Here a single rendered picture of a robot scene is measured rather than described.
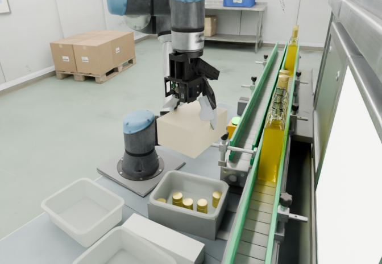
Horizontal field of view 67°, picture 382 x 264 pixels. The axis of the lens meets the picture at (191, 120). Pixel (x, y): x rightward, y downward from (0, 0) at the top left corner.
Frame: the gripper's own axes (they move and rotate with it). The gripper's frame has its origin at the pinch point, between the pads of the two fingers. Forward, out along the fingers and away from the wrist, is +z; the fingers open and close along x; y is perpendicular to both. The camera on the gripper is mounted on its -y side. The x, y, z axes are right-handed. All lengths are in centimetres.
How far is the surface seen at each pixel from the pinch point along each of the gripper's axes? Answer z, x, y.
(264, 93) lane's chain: 23, -13, -86
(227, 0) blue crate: 14, -265, -494
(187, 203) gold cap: 28.9, -1.1, 1.8
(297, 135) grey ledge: 23, 16, -50
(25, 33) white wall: 39, -394, -146
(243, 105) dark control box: 29, -21, -77
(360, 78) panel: -21.6, 36.6, 8.1
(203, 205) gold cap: 29.0, 3.5, -0.6
